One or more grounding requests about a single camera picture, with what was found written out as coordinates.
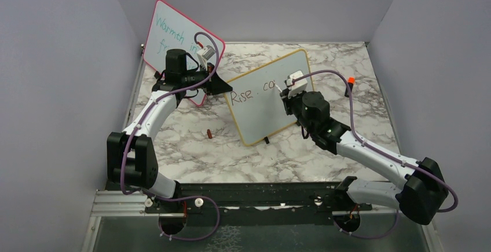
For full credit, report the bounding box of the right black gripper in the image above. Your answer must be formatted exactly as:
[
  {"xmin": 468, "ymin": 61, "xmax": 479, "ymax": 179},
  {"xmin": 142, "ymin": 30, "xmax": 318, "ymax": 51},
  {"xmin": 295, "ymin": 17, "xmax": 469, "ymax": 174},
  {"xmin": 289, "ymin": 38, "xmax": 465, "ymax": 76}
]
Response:
[{"xmin": 281, "ymin": 86, "xmax": 314, "ymax": 133}]

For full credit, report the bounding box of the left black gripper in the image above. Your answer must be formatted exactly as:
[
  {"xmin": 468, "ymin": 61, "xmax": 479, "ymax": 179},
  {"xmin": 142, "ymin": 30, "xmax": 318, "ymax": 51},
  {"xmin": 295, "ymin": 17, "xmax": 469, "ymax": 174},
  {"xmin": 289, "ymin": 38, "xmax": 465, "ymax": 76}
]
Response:
[{"xmin": 181, "ymin": 62, "xmax": 232, "ymax": 96}]

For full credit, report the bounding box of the yellow framed whiteboard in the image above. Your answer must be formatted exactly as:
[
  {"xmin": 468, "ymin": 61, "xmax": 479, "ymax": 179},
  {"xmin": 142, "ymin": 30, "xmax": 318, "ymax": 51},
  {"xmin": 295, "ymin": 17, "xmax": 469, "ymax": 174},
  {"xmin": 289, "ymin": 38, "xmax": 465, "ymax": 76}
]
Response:
[{"xmin": 225, "ymin": 49, "xmax": 310, "ymax": 146}]

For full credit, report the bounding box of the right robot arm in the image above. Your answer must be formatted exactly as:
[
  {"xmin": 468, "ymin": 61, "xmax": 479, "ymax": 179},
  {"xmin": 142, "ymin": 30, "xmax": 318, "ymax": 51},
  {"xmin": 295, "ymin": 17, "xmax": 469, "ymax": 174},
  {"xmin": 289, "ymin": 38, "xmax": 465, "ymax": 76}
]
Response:
[{"xmin": 280, "ymin": 89, "xmax": 449, "ymax": 225}]

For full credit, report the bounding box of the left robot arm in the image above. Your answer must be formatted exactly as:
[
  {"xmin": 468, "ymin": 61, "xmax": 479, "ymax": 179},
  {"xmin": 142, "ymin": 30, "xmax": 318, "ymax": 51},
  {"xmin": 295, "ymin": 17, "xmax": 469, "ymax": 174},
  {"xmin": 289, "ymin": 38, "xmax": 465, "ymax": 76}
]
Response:
[{"xmin": 107, "ymin": 46, "xmax": 232, "ymax": 212}]

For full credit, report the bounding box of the pink framed whiteboard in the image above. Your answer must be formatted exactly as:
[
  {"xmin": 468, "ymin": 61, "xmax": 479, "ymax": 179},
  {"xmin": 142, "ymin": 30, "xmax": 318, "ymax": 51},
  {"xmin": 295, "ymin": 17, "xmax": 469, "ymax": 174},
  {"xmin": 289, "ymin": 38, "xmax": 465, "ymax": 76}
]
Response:
[{"xmin": 142, "ymin": 0, "xmax": 226, "ymax": 108}]

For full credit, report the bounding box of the orange capped black marker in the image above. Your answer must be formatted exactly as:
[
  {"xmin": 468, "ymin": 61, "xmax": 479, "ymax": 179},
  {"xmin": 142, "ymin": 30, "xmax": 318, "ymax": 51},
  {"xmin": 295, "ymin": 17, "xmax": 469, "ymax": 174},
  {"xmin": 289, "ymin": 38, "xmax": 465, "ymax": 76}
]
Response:
[{"xmin": 345, "ymin": 76, "xmax": 356, "ymax": 97}]

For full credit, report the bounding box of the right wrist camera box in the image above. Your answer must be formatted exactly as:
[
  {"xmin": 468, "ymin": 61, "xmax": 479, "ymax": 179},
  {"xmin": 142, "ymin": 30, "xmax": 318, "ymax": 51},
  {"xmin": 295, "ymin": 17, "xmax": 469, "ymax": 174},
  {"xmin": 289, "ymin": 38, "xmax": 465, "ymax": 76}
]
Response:
[{"xmin": 285, "ymin": 70, "xmax": 308, "ymax": 98}]

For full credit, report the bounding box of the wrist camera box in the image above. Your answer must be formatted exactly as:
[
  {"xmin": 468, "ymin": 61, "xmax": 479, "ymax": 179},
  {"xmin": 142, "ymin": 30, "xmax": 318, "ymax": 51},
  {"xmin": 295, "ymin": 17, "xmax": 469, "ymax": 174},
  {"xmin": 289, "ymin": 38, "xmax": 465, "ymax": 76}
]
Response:
[
  {"xmin": 285, "ymin": 70, "xmax": 308, "ymax": 98},
  {"xmin": 196, "ymin": 45, "xmax": 215, "ymax": 68}
]

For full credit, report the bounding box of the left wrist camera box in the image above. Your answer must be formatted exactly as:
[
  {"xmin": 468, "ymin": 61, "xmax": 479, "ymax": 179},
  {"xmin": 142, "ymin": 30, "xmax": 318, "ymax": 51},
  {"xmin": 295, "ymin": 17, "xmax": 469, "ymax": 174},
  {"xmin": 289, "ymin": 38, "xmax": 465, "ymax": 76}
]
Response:
[{"xmin": 196, "ymin": 45, "xmax": 215, "ymax": 68}]

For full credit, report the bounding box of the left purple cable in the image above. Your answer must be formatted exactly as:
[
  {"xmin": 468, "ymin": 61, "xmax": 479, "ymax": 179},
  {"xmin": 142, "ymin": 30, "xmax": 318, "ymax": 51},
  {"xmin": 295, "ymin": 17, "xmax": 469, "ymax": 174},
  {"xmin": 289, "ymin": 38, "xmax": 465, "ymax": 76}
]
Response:
[{"xmin": 119, "ymin": 31, "xmax": 221, "ymax": 243}]

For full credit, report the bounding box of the purple cable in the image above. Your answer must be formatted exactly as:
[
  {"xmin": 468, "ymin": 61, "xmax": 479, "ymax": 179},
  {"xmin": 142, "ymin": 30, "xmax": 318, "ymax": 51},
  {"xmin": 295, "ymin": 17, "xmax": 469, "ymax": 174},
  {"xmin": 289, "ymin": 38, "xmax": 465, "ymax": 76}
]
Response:
[
  {"xmin": 119, "ymin": 31, "xmax": 221, "ymax": 243},
  {"xmin": 291, "ymin": 70, "xmax": 459, "ymax": 239}
]

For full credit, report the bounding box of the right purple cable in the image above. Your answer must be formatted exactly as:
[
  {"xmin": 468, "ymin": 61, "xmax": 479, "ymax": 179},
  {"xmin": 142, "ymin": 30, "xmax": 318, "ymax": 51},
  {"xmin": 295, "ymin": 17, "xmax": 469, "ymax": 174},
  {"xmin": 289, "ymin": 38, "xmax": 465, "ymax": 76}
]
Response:
[{"xmin": 291, "ymin": 70, "xmax": 459, "ymax": 239}]

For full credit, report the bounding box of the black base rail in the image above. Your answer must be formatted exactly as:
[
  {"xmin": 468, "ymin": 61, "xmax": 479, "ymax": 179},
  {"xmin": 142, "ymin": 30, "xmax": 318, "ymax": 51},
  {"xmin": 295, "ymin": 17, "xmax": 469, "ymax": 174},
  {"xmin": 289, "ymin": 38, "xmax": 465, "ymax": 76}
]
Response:
[{"xmin": 133, "ymin": 182, "xmax": 371, "ymax": 226}]

